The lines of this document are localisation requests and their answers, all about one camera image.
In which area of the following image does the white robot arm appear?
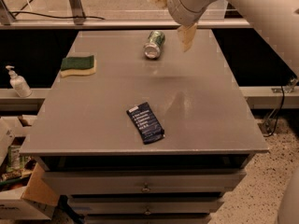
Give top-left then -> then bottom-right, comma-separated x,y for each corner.
149,0 -> 299,224

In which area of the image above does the white pump soap bottle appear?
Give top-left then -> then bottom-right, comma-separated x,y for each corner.
6,65 -> 32,97

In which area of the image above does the dark blue snack bar wrapper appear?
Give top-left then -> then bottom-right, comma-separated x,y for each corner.
126,102 -> 164,145

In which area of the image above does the cardboard box with items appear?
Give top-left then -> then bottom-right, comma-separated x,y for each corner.
0,115 -> 59,220

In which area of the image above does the black cable on ledge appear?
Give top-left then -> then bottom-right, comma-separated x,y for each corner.
8,10 -> 107,21

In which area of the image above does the grey drawer cabinet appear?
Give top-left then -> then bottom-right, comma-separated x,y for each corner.
21,30 -> 267,224

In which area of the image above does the middle grey drawer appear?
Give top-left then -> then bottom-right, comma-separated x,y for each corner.
68,197 -> 223,215

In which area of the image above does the green soda can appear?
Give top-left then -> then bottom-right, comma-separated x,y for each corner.
144,31 -> 165,59

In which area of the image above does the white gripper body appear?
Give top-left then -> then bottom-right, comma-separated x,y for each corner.
166,0 -> 218,26

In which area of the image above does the green can in box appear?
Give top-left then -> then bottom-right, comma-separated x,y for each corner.
7,145 -> 21,170

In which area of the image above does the black cable on floor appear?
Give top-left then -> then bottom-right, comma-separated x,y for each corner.
262,84 -> 286,138

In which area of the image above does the grey drawer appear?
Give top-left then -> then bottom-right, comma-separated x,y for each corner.
42,170 -> 246,195
68,197 -> 223,215

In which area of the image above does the top grey drawer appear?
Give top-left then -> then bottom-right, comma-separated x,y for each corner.
42,170 -> 246,195

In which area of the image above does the green and yellow sponge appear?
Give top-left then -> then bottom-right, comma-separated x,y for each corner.
60,55 -> 96,77

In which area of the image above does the metal window frame rail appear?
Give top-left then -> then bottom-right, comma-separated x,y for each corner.
0,0 -> 253,30

